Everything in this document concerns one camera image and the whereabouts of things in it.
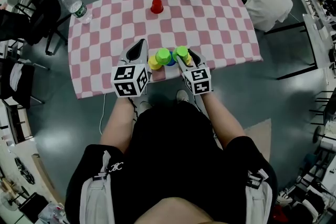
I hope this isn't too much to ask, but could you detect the brown cardboard sheet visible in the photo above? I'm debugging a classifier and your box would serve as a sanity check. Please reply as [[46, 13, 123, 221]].
[[30, 153, 64, 205], [243, 118, 272, 163]]

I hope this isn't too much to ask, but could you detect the white cloth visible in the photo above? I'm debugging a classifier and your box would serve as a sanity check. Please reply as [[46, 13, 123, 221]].
[[9, 62, 25, 93]]

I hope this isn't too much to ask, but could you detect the wooden open shelf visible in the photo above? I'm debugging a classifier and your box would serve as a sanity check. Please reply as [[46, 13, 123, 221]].
[[4, 102, 34, 144]]

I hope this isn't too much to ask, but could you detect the person's left forearm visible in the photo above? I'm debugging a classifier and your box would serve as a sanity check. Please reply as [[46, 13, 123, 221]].
[[99, 96, 137, 155]]

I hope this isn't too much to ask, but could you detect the white desk black frame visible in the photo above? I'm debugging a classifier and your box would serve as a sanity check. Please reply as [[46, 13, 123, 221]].
[[264, 13, 336, 81]]

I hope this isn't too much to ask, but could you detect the grey backpack strap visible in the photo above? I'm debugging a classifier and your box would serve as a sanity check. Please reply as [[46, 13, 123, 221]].
[[79, 151, 116, 224], [245, 169, 274, 224]]

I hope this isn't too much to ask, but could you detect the pink white checkered tablecloth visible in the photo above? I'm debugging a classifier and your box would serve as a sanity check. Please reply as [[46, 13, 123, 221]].
[[67, 0, 264, 100]]

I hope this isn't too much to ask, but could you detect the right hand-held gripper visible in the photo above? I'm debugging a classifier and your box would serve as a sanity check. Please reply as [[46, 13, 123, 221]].
[[175, 48, 213, 97]]

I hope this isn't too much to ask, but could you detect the blue paper cup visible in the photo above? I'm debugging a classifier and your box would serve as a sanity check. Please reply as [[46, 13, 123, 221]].
[[165, 51, 177, 67]]

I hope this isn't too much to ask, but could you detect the clear plastic water bottle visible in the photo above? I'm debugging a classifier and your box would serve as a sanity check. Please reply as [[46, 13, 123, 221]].
[[57, 0, 93, 24]]

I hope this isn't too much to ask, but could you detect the green paper cup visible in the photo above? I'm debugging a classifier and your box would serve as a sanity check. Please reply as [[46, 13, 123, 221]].
[[155, 47, 172, 66], [172, 46, 189, 61]]

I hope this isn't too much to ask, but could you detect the white floor cable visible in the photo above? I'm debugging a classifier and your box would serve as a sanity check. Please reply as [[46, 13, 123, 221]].
[[99, 93, 107, 136]]

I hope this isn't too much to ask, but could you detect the black office chair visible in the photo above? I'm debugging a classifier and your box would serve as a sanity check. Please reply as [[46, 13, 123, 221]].
[[0, 0, 69, 56]]

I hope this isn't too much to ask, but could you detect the person's black shirt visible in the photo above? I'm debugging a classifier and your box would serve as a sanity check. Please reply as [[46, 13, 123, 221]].
[[64, 101, 278, 224]]

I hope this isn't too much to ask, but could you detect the person's right forearm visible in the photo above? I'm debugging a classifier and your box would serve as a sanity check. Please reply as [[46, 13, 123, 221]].
[[201, 91, 247, 150]]

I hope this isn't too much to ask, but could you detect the black wheel rim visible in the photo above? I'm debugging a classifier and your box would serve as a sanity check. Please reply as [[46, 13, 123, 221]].
[[14, 156, 36, 185]]

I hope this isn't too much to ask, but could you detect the black mesh chair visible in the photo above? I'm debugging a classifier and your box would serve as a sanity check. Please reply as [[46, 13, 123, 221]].
[[0, 57, 50, 110]]

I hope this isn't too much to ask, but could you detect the red paper cup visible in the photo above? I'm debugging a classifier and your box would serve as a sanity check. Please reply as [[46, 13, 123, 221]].
[[150, 0, 164, 14]]

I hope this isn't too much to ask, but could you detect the person's grey shoe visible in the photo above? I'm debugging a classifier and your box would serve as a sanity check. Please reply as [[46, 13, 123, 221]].
[[138, 101, 153, 114], [176, 89, 190, 104]]

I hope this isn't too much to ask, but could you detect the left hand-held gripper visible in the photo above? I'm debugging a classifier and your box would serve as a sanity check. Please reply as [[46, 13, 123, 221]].
[[110, 38, 150, 98]]

